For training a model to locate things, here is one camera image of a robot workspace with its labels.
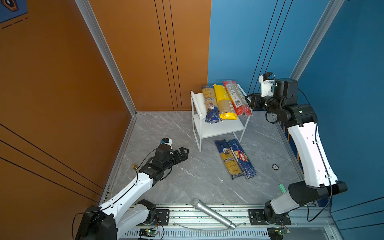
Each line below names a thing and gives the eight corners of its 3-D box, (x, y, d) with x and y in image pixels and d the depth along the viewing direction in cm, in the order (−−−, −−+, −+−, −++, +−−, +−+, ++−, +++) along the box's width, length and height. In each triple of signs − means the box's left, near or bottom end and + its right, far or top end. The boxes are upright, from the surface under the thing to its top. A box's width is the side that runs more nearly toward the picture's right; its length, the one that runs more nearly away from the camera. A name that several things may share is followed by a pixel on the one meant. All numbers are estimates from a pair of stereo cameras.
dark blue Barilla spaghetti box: (245, 179, 87) (247, 176, 84) (227, 143, 103) (228, 140, 100) (255, 175, 88) (257, 173, 86) (235, 141, 104) (236, 138, 101)
